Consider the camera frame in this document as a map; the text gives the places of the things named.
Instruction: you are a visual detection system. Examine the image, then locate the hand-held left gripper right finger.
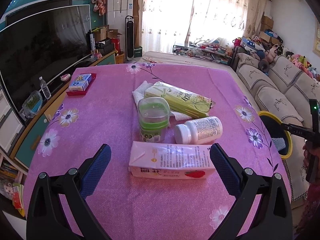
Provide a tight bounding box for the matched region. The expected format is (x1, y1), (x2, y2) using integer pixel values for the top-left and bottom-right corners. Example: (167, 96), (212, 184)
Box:
(209, 143), (293, 240)

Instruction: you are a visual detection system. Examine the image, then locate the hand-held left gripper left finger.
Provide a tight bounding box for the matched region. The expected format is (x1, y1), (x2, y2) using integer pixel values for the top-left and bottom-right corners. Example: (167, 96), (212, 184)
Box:
(26, 144), (112, 240)

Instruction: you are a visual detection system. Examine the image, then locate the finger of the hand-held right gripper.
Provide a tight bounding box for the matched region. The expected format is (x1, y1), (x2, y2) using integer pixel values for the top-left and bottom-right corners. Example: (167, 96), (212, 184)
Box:
(281, 122), (313, 140)

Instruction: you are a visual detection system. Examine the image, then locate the white foam fruit net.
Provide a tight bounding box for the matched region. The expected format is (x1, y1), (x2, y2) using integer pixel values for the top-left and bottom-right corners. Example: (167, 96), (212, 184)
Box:
(274, 137), (287, 153)

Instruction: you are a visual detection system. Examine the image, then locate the yellow rimmed trash bin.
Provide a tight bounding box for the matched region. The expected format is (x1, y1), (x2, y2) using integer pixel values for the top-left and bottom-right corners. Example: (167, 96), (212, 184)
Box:
(257, 110), (293, 160)

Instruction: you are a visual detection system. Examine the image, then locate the white pill bottle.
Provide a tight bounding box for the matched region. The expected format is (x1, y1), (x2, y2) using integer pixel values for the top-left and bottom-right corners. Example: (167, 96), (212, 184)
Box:
(174, 116), (223, 144)

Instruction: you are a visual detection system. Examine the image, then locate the pink drink carton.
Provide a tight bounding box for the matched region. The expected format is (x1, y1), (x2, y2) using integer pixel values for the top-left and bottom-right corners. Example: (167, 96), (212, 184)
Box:
(129, 141), (217, 180)

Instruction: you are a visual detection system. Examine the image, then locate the green label plastic bottle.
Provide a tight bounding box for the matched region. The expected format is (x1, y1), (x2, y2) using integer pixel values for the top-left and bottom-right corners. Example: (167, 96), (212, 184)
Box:
(137, 97), (171, 142)

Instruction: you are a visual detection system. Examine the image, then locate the green snack box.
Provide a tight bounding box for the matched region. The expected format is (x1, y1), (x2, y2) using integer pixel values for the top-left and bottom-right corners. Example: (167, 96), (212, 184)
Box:
(144, 81), (216, 119)

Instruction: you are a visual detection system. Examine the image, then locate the white paper tissue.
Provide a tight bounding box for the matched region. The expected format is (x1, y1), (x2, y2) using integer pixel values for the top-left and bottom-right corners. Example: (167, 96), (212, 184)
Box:
(132, 81), (186, 127)

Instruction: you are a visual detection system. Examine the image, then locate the person's right forearm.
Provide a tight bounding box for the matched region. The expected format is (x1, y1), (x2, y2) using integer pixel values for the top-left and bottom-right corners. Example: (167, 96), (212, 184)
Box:
(299, 182), (320, 240)

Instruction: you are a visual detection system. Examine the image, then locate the person's right hand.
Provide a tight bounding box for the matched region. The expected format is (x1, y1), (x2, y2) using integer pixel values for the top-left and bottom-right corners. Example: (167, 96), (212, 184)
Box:
(302, 144), (312, 171)

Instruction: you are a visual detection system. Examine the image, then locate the beige sofa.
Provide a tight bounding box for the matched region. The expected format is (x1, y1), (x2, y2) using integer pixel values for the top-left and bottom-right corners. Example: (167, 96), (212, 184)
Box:
(231, 52), (320, 203)

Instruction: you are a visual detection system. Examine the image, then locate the pink floral tablecloth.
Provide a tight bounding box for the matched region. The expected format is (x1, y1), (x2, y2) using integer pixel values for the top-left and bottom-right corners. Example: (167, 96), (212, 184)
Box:
(24, 64), (293, 240)

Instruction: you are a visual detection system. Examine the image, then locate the pile of plush toys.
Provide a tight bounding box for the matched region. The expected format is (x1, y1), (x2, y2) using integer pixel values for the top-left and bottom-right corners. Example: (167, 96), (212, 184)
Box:
(286, 52), (320, 81)

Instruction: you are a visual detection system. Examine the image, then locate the red tray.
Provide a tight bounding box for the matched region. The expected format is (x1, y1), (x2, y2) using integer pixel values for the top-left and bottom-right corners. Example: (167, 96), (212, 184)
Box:
(66, 73), (97, 96)

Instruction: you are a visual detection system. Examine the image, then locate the shelf of books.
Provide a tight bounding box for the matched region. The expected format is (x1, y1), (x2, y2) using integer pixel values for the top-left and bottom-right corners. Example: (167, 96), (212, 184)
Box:
(0, 155), (26, 217)

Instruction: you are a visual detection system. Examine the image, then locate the blue white small box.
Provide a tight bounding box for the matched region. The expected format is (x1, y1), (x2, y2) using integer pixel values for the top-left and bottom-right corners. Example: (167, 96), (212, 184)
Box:
(69, 74), (92, 92)

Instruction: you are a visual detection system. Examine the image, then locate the clear plastic bag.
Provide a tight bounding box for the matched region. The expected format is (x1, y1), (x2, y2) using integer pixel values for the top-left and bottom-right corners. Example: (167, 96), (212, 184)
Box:
(22, 90), (42, 119)

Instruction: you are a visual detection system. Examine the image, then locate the clear water bottle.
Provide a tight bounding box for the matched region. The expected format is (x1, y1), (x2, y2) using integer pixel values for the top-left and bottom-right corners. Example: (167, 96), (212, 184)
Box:
(39, 77), (52, 100)

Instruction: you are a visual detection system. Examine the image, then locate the blue star bag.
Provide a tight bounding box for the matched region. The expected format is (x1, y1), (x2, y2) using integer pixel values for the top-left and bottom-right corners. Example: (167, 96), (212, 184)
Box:
(240, 37), (258, 52)

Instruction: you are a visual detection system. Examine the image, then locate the stack of cardboard boxes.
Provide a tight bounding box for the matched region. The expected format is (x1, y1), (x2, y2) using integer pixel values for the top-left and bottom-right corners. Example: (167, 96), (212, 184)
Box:
(259, 15), (283, 45)

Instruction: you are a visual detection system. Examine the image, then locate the floral bed sheet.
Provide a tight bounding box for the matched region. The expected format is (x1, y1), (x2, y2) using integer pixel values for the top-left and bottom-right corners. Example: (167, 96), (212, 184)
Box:
(142, 51), (250, 100)

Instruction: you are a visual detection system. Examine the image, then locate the cluttered glass coffee table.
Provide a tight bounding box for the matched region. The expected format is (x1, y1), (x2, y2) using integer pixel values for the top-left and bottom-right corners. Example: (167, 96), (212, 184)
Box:
(173, 39), (233, 65)

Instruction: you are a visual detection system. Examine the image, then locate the black white tube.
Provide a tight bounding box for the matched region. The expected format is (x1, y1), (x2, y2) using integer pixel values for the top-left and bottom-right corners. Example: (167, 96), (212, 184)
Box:
(86, 31), (97, 53)

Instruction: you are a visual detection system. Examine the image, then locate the large curved television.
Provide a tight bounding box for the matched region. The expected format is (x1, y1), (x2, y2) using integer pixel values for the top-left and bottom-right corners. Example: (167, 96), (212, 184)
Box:
(0, 4), (92, 120)

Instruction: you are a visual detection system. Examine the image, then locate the black tower fan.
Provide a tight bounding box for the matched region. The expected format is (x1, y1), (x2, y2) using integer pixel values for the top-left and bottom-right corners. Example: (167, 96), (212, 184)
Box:
(125, 15), (137, 61)

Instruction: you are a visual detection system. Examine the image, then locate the open cardboard box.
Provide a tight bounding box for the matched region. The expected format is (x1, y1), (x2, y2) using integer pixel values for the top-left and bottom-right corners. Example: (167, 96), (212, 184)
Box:
(91, 25), (123, 42)

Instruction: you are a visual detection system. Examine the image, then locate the sheer embroidered curtain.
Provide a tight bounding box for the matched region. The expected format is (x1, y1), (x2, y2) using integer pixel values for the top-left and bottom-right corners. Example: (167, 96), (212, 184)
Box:
(134, 0), (267, 53)

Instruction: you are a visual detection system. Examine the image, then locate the hanging flower decoration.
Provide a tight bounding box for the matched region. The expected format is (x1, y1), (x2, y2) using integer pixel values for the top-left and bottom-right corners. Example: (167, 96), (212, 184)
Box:
(90, 0), (108, 16)

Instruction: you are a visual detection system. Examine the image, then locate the framed wall certificate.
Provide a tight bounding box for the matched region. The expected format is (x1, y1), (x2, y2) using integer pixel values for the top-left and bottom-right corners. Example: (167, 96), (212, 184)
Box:
(312, 21), (320, 55)

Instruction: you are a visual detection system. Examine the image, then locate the black wall television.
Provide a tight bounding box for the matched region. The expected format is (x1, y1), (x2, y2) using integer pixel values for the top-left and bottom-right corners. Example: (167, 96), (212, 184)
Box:
(5, 0), (73, 27)

